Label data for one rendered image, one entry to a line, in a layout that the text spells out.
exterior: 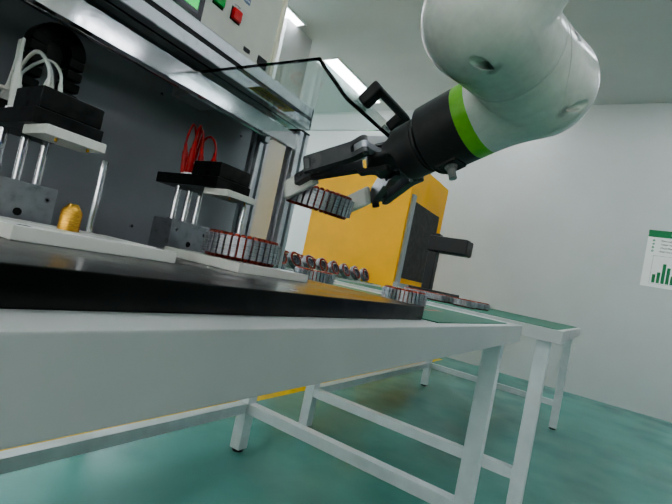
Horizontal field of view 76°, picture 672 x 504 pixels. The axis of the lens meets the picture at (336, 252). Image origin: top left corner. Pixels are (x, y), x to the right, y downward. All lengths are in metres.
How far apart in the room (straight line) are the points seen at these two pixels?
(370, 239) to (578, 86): 3.78
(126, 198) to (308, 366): 0.54
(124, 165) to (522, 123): 0.62
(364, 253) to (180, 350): 3.97
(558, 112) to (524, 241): 5.19
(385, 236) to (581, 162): 2.69
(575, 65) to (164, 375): 0.43
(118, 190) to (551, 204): 5.28
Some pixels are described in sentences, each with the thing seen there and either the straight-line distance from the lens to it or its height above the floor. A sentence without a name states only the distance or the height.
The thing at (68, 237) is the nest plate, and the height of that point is 0.78.
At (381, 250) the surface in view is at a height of 1.07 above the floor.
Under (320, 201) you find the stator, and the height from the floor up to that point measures 0.89.
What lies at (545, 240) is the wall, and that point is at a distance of 5.65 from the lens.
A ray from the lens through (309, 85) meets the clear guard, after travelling 0.69.
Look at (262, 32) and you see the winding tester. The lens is 0.88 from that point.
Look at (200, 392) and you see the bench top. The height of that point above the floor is 0.71.
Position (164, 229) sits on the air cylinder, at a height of 0.81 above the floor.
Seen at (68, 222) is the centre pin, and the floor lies 0.79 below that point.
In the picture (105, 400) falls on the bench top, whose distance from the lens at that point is 0.25.
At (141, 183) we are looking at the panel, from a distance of 0.83.
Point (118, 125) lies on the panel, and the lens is 0.82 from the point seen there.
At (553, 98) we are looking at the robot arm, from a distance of 0.48.
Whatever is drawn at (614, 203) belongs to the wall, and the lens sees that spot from 5.70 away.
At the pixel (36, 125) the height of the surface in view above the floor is 0.88.
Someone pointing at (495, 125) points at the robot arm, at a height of 0.99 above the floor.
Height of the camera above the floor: 0.80
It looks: 2 degrees up
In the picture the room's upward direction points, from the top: 12 degrees clockwise
